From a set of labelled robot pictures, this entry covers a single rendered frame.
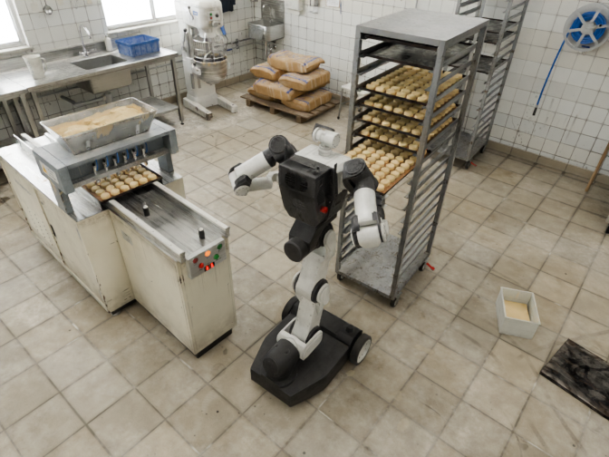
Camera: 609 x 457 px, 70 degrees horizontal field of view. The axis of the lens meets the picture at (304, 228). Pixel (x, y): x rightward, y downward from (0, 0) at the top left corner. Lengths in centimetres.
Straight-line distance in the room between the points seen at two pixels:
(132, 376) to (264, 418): 85
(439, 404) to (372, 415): 41
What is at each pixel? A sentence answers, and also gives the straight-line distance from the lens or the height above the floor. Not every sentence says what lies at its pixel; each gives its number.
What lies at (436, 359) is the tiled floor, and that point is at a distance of 302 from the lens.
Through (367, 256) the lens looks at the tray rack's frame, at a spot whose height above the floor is 15.
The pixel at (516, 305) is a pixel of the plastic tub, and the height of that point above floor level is 6.
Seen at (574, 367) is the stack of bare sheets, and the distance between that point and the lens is 333.
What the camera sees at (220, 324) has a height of 20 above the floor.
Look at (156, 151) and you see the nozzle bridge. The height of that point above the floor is 105.
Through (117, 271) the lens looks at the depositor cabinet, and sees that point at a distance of 308.
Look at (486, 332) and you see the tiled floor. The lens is 329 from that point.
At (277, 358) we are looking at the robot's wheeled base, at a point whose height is 35.
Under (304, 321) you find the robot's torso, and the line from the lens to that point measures 254.
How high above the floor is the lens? 231
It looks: 37 degrees down
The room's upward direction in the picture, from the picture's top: 2 degrees clockwise
